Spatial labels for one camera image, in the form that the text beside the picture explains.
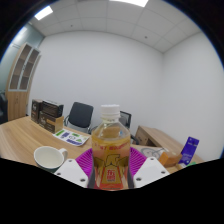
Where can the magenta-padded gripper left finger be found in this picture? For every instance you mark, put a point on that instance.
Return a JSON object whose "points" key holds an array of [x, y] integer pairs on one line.
{"points": [[70, 172]]}

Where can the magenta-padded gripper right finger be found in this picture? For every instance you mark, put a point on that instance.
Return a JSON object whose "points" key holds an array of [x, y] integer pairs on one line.
{"points": [[150, 171]]}

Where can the yellow-labelled drink bottle white cap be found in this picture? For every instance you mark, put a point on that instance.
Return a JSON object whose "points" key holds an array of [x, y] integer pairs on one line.
{"points": [[110, 156]]}

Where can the clear round plate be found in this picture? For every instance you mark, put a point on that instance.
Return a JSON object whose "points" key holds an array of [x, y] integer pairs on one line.
{"points": [[150, 152]]}

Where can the tan box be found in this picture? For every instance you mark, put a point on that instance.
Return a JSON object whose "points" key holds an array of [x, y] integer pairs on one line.
{"points": [[170, 159]]}

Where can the green patterned white mug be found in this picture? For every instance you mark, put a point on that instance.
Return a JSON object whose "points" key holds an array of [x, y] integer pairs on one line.
{"points": [[48, 157]]}

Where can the white printed leaflet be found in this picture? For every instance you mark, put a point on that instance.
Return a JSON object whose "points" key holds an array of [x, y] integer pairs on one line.
{"points": [[71, 137]]}

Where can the wooden side desk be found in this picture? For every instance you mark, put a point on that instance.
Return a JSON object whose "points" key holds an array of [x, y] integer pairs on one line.
{"points": [[156, 136]]}

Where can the purple upright box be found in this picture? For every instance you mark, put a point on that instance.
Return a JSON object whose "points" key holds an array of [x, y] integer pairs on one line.
{"points": [[190, 150]]}

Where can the black mesh office chair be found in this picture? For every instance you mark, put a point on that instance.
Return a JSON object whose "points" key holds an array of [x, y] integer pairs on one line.
{"points": [[125, 119]]}

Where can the black padded office chair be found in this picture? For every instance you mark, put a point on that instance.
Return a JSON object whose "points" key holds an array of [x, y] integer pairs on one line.
{"points": [[80, 115]]}

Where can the wide dark box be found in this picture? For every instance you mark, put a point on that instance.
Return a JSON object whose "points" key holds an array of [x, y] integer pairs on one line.
{"points": [[52, 108]]}

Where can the small dark box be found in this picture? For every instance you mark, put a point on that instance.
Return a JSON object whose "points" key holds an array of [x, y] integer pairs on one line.
{"points": [[35, 110]]}

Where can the wooden shelf cabinet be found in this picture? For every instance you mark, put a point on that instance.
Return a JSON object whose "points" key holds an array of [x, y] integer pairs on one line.
{"points": [[16, 103]]}

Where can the black sofa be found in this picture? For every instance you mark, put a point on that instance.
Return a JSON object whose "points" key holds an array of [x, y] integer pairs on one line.
{"points": [[3, 110]]}

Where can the large ceiling light panel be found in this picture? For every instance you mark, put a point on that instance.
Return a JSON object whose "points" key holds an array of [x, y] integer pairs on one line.
{"points": [[130, 2]]}

